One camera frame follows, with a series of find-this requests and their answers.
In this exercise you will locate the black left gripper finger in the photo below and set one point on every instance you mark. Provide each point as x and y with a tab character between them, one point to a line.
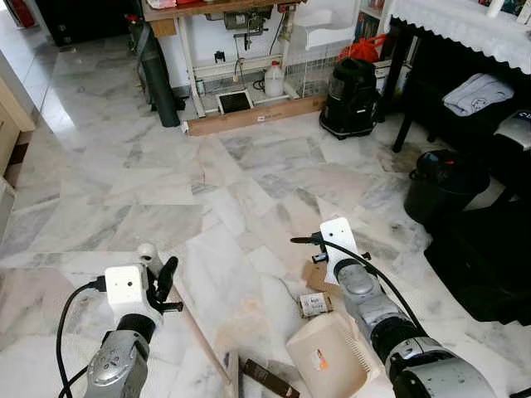
168	275

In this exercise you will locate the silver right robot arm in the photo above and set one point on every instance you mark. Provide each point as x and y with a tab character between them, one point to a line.
365	298

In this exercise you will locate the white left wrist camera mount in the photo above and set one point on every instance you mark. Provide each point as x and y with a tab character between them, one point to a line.
126	286

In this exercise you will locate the folded grey cloth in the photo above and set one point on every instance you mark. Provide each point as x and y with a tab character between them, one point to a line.
477	93

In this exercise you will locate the silver printed package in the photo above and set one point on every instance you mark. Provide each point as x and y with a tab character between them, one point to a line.
514	131

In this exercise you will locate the black rolled mat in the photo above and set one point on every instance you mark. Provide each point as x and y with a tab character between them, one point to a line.
159	83

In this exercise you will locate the small printed carton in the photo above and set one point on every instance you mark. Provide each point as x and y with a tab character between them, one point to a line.
315	305

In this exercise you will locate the red plastic bag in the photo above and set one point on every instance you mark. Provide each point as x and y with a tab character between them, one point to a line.
365	50

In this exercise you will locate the dark brown flat strip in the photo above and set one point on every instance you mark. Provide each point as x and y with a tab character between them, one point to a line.
270	380

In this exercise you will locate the large black bag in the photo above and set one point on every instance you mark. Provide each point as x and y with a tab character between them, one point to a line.
481	265

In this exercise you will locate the table with white lace cloth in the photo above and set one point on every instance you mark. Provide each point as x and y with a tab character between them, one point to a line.
465	25

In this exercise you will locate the black vacuum cleaner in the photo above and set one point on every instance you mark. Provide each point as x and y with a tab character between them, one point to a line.
348	95

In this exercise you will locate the beige plastic dustpan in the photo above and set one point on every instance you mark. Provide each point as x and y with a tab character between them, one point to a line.
328	361

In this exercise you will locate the black cabinet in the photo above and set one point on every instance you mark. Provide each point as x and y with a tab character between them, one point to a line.
83	21

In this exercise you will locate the long wooden plank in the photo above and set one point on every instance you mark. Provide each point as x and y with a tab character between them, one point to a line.
257	114

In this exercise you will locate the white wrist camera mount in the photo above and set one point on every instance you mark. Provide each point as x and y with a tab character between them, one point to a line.
340	240
126	286

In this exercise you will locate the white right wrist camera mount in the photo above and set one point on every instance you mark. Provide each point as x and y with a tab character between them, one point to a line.
340	240

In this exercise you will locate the black round bucket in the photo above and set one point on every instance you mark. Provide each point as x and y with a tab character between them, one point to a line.
440	186

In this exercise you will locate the white plastic jug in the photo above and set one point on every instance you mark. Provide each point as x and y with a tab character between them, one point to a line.
274	81

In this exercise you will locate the white workbench with wooden top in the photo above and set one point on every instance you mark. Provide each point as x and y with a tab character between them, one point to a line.
178	12

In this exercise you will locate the light wooden low cabinet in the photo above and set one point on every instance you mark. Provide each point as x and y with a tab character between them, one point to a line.
12	133

